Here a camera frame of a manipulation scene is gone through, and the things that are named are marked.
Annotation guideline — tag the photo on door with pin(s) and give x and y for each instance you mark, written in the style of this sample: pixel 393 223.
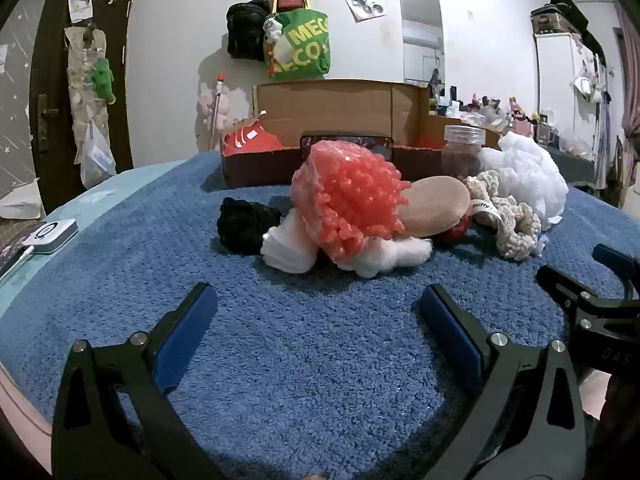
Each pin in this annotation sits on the photo on door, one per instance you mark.
pixel 80 0

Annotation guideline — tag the clutter of small desk items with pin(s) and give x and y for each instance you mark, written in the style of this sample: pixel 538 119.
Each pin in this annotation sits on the clutter of small desk items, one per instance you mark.
pixel 500 110

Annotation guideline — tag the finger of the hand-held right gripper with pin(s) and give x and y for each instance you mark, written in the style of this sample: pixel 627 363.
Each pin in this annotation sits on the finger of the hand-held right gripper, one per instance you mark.
pixel 565 285
pixel 617 260

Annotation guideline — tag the table with dark green cloth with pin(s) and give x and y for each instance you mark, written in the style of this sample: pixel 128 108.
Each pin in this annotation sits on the table with dark green cloth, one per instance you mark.
pixel 575 167

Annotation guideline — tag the white mesh bath pouf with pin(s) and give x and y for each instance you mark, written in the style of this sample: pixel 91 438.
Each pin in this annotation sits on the white mesh bath pouf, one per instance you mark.
pixel 525 175

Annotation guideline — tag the light blue bed sheet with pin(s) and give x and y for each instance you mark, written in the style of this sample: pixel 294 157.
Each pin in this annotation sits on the light blue bed sheet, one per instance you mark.
pixel 100 195

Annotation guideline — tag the black fluffy scrunchie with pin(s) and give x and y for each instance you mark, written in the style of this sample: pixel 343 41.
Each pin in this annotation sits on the black fluffy scrunchie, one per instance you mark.
pixel 245 230

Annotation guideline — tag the clear plastic jar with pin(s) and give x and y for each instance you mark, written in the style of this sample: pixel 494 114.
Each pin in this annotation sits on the clear plastic jar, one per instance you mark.
pixel 462 152

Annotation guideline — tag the pink curtain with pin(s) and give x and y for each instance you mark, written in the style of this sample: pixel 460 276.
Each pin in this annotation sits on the pink curtain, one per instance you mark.
pixel 630 85

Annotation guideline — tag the clear plastic bag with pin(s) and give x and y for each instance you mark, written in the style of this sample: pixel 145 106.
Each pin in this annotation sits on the clear plastic bag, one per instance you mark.
pixel 95 157

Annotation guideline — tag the white wardrobe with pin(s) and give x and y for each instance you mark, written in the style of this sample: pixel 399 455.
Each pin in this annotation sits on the white wardrobe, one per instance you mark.
pixel 565 75

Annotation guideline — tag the wall photo sheet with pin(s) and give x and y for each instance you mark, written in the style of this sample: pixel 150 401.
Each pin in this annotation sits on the wall photo sheet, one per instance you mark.
pixel 362 0

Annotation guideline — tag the cream crochet scrunchie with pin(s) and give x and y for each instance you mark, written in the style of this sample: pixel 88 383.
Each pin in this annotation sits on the cream crochet scrunchie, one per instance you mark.
pixel 510 220

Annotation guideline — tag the red knitted piece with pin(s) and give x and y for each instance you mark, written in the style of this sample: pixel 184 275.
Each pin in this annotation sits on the red knitted piece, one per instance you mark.
pixel 452 232

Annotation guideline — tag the white cotton wad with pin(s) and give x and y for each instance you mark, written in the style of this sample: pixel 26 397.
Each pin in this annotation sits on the white cotton wad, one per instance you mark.
pixel 395 255

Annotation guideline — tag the black backpack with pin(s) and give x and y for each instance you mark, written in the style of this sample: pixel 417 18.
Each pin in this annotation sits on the black backpack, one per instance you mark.
pixel 245 30

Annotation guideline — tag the tan round puff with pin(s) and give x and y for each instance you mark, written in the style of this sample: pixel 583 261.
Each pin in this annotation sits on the tan round puff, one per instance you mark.
pixel 432 205

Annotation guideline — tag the pink plush toy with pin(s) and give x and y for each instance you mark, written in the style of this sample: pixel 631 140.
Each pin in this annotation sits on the pink plush toy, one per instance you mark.
pixel 207 105

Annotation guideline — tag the wall mirror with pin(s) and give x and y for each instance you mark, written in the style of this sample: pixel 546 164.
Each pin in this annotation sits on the wall mirror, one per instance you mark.
pixel 422 35

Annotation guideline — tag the blue fleece blanket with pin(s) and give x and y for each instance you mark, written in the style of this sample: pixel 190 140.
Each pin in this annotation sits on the blue fleece blanket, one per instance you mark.
pixel 300 360

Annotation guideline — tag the pink foam net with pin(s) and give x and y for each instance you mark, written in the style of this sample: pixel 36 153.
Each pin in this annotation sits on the pink foam net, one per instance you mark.
pixel 350 200

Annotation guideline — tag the white paper sheet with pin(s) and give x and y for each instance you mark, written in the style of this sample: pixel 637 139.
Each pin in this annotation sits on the white paper sheet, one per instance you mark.
pixel 20 200

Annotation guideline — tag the white square device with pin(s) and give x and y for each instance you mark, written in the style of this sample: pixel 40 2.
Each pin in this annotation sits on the white square device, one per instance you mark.
pixel 50 235

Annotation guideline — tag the green tote bag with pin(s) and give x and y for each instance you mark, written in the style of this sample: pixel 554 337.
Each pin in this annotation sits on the green tote bag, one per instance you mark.
pixel 300 45

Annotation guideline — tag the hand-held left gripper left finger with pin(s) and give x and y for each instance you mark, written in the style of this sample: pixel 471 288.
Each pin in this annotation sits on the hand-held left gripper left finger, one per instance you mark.
pixel 187 335

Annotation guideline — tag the stick with orange tip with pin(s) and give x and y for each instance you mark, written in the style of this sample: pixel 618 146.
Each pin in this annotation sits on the stick with orange tip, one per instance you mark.
pixel 217 110

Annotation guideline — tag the clear hanging organizer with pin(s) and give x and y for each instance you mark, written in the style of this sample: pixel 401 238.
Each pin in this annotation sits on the clear hanging organizer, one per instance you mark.
pixel 80 110

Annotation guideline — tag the cardboard box with red lining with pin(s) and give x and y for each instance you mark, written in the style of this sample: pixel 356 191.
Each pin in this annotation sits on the cardboard box with red lining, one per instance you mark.
pixel 340 105

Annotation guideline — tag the dark brown door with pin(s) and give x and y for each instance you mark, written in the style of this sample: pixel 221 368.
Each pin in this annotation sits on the dark brown door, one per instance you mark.
pixel 50 60

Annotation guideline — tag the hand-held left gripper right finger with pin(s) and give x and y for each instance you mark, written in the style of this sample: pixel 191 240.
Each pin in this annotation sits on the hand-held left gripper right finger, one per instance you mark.
pixel 450 335

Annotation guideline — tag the green plush toy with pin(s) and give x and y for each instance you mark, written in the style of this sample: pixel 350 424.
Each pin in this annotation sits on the green plush toy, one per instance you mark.
pixel 102 77

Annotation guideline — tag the white pad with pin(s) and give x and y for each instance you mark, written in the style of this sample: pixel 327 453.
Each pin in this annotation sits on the white pad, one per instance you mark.
pixel 290 245

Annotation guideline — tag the box on wardrobe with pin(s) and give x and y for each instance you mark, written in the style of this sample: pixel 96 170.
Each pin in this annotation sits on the box on wardrobe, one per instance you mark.
pixel 550 20

